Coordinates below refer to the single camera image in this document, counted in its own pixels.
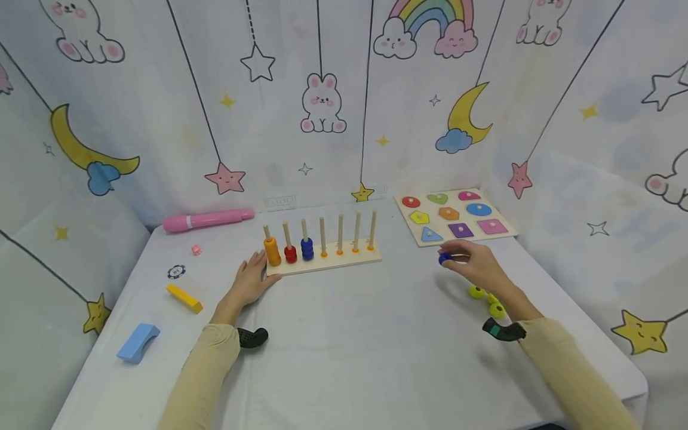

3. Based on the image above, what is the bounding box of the person's left hand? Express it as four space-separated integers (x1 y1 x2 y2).
219 250 283 316

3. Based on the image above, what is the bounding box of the person's right hand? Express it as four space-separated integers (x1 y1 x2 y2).
438 240 514 296

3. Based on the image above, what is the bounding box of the wooden peg board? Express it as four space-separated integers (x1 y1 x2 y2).
262 210 383 277

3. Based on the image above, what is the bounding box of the person's left forearm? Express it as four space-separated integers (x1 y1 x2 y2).
157 302 242 430

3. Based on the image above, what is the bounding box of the person's right forearm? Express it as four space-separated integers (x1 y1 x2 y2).
499 281 640 430

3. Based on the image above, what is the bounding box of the wooden shape puzzle board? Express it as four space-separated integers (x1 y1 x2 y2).
393 188 519 248

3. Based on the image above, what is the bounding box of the black wrist band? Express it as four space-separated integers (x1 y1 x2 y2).
236 327 269 349
481 318 527 343

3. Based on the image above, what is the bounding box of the pink rolling pin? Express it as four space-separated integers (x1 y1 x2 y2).
162 208 256 234

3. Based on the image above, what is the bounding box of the yellow rectangular block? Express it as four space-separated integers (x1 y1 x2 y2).
165 283 204 315

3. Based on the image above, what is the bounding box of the light blue arch block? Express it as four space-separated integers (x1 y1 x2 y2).
116 323 161 365

